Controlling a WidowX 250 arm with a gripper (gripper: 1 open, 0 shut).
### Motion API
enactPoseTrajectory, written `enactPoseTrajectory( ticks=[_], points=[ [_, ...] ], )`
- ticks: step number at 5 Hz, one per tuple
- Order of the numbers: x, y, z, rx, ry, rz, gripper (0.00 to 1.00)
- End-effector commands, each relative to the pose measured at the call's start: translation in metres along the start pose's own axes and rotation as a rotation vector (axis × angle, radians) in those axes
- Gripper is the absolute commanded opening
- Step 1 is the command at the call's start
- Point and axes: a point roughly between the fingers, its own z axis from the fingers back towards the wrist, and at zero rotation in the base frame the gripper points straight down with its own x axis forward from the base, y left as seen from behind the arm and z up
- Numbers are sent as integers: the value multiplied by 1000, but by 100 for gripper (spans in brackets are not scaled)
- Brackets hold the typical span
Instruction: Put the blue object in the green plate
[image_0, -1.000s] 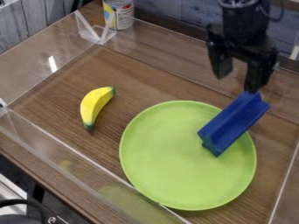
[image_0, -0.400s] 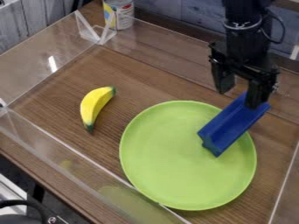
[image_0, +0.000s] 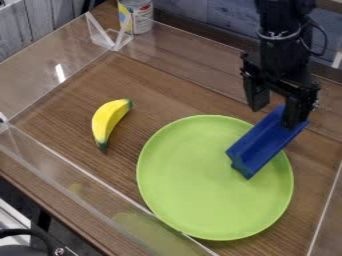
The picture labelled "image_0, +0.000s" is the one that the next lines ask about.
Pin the white labelled can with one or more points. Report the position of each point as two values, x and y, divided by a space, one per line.
139 12

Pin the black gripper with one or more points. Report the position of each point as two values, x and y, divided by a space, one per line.
294 85

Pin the yellow toy banana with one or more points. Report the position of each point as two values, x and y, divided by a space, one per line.
106 119

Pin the green plastic plate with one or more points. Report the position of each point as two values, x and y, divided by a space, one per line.
194 191

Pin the blue block object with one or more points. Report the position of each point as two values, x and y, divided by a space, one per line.
261 143

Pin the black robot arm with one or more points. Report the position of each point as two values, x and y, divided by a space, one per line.
278 67

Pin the clear acrylic enclosure wall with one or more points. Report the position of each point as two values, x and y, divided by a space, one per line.
175 74

